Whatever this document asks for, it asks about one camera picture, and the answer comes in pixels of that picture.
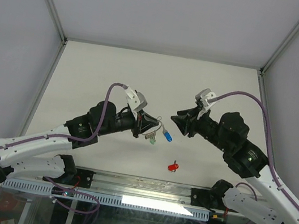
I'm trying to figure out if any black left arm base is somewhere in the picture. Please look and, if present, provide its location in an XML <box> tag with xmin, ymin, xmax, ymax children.
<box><xmin>49</xmin><ymin>155</ymin><xmax>95</xmax><ymax>189</ymax></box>

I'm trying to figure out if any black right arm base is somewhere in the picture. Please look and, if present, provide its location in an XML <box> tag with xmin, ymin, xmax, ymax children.
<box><xmin>190</xmin><ymin>179</ymin><xmax>233</xmax><ymax>213</ymax></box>

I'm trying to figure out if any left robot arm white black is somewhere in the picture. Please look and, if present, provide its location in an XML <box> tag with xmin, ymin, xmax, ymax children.
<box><xmin>0</xmin><ymin>101</ymin><xmax>160</xmax><ymax>184</ymax></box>

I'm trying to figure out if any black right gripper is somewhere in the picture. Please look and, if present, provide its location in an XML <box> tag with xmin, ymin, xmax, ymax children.
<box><xmin>166</xmin><ymin>101</ymin><xmax>237</xmax><ymax>155</ymax></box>

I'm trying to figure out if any aluminium frame post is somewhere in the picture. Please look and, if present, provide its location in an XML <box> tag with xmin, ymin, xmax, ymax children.
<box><xmin>18</xmin><ymin>0</ymin><xmax>68</xmax><ymax>136</ymax></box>
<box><xmin>238</xmin><ymin>0</ymin><xmax>299</xmax><ymax>199</ymax></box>

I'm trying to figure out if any left aluminium frame post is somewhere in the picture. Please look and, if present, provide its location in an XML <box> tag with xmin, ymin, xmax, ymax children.
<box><xmin>18</xmin><ymin>0</ymin><xmax>68</xmax><ymax>136</ymax></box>

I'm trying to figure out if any right aluminium frame post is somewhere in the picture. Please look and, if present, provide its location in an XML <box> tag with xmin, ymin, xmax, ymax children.
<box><xmin>238</xmin><ymin>0</ymin><xmax>299</xmax><ymax>199</ymax></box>

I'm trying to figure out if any white slotted cable duct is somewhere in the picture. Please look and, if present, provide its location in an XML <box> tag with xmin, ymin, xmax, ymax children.
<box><xmin>1</xmin><ymin>179</ymin><xmax>210</xmax><ymax>222</ymax></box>

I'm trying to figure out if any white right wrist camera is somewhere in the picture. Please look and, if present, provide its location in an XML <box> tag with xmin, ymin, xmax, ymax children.
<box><xmin>195</xmin><ymin>88</ymin><xmax>217</xmax><ymax>120</ymax></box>

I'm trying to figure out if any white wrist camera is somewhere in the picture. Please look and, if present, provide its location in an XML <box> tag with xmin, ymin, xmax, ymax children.
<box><xmin>195</xmin><ymin>88</ymin><xmax>217</xmax><ymax>120</ymax></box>
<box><xmin>124</xmin><ymin>86</ymin><xmax>148</xmax><ymax>114</ymax></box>

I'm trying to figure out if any key with red tag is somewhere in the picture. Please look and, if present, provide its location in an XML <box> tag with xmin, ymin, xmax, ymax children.
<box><xmin>167</xmin><ymin>160</ymin><xmax>179</xmax><ymax>172</ymax></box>

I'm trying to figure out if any metal keyring with clips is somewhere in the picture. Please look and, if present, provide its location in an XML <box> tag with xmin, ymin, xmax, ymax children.
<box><xmin>142</xmin><ymin>116</ymin><xmax>165</xmax><ymax>142</ymax></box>

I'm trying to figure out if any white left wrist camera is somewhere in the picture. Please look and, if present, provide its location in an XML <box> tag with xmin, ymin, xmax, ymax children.
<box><xmin>124</xmin><ymin>86</ymin><xmax>148</xmax><ymax>114</ymax></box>

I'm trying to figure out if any aluminium mounting rail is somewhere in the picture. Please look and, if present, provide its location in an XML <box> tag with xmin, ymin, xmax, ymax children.
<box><xmin>6</xmin><ymin>154</ymin><xmax>294</xmax><ymax>224</ymax></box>

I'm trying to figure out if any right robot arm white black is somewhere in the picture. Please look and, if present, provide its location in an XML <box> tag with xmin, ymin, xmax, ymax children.
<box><xmin>171</xmin><ymin>106</ymin><xmax>299</xmax><ymax>224</ymax></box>

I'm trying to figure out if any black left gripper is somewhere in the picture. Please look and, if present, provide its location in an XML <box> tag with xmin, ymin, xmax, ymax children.
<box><xmin>97</xmin><ymin>103</ymin><xmax>160</xmax><ymax>145</ymax></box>

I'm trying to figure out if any key with blue tag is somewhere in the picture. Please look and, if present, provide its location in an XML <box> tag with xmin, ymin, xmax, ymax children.
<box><xmin>163</xmin><ymin>127</ymin><xmax>172</xmax><ymax>142</ymax></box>

